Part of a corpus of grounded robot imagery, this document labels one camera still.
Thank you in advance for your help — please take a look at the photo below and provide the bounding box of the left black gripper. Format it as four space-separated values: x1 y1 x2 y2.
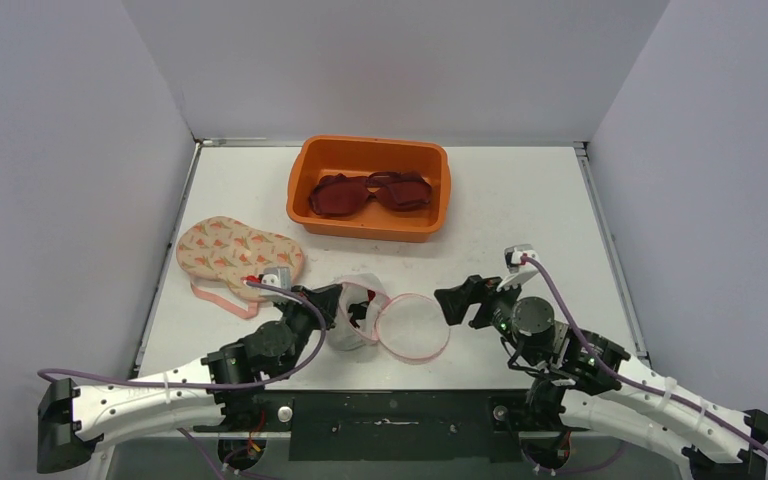
276 284 342 381

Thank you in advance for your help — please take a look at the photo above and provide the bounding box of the white mesh laundry bag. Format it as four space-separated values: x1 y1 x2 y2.
326 273 451 364

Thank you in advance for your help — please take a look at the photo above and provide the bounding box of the orange plastic tub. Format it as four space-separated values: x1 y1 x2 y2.
286 135 452 243

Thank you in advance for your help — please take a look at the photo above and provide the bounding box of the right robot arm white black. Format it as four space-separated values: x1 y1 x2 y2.
434 275 768 479

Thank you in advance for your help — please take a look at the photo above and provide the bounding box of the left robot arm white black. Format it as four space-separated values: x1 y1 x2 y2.
36 284 343 474

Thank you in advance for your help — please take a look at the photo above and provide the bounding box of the floral padded bra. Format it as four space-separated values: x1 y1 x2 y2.
174 216 306 320

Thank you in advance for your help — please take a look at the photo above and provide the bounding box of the dark red bra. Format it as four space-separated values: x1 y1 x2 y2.
308 171 433 217

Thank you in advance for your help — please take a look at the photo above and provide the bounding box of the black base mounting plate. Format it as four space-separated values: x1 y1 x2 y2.
194 389 566 463

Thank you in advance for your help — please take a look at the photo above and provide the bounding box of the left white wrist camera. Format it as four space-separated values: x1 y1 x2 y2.
245 267 293 303

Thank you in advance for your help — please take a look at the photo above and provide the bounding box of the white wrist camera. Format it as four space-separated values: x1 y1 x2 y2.
245 267 293 303
496 244 539 292

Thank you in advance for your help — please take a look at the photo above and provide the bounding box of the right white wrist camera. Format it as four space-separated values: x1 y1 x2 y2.
496 244 539 292

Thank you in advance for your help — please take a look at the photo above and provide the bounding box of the aluminium front rail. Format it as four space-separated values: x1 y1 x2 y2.
99 389 693 439

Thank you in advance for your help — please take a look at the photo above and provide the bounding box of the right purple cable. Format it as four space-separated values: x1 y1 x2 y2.
521 254 768 480

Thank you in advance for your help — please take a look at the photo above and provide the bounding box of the purple cable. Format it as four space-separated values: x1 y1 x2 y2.
521 254 768 480
36 281 329 480

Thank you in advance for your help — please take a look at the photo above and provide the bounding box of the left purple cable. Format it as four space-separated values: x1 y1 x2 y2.
36 281 329 480

